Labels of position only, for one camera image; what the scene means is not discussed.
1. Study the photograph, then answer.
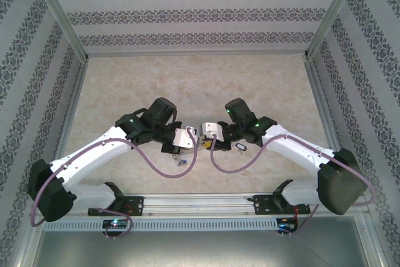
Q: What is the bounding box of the steel oval keyring plate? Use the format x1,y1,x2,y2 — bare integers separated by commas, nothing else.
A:
170,151,191,168

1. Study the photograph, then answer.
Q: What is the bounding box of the steel sheet shelf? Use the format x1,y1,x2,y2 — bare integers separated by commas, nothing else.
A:
29,229,376,267

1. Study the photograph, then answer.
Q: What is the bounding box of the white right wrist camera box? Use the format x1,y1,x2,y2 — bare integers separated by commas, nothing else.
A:
199,121,223,143

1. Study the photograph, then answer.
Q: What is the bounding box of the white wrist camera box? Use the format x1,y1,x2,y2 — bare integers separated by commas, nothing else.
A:
172,126,197,149
199,121,223,143

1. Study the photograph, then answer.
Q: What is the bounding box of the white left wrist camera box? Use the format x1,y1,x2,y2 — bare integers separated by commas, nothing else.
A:
172,126,197,149

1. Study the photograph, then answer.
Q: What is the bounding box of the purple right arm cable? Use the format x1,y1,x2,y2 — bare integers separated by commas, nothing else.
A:
210,134,375,238

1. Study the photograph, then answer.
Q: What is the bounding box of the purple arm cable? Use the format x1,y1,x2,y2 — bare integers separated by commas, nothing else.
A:
30,126,198,239
210,134,375,238

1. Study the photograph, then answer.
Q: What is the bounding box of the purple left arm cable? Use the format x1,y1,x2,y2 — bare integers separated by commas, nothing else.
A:
30,126,198,239

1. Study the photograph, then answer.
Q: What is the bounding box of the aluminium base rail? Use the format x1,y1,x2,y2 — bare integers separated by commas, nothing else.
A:
31,193,366,218

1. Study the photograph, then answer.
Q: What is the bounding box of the aluminium table end rail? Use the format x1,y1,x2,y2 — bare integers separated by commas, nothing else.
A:
84,50,309,59

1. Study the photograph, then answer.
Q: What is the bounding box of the aluminium table side rail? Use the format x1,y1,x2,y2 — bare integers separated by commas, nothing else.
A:
46,56,90,168
304,54,348,155

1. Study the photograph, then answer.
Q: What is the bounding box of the slotted grey cable duct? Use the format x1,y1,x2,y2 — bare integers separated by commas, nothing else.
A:
42,218,281,232

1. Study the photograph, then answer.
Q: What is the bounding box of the aluminium frame post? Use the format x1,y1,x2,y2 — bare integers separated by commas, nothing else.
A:
304,0,365,60
29,0,90,61

